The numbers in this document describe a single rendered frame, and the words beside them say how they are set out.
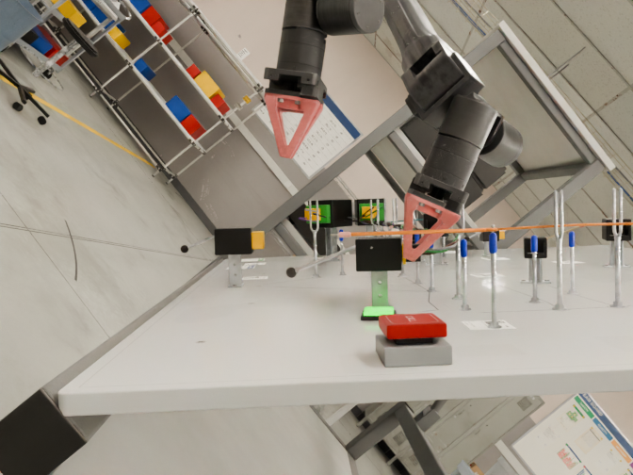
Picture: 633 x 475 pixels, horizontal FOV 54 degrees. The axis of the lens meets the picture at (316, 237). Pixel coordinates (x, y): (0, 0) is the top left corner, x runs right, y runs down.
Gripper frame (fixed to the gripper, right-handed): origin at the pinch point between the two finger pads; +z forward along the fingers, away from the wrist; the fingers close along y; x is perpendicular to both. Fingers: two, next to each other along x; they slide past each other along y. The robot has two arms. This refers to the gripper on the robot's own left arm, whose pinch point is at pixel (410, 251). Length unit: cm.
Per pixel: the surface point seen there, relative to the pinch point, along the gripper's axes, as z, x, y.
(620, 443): 167, -374, 732
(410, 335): 4.4, -1.3, -27.7
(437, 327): 2.9, -3.1, -27.3
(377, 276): 4.4, 2.5, -1.1
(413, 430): 43, -21, 67
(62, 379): 18.3, 22.8, -32.3
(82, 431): 20.1, 18.8, -34.8
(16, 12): -17, 241, 254
